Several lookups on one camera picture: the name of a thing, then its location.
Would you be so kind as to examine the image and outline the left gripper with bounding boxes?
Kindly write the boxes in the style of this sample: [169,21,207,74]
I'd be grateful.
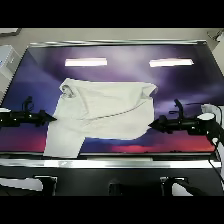
[35,109,50,127]

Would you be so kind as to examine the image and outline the silver frame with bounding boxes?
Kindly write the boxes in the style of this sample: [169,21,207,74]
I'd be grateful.
[0,152,224,196]

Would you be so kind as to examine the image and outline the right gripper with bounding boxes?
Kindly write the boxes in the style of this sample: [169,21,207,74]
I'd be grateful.
[157,114,175,134]

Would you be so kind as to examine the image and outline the black cable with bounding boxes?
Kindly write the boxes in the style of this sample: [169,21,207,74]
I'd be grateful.
[207,158,224,190]

